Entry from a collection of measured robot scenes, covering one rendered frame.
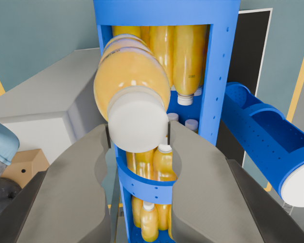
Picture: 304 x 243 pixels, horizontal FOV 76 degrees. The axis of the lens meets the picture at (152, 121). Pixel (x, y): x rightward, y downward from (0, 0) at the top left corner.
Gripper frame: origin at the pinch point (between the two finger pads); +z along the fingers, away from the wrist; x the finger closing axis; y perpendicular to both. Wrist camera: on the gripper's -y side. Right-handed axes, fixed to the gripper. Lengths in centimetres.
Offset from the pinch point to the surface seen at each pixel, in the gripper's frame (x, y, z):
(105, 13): -4.9, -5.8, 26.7
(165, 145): 5.6, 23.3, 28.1
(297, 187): 61, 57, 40
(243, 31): 71, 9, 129
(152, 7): 2.5, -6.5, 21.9
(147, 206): 1, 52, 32
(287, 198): 59, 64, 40
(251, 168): 117, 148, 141
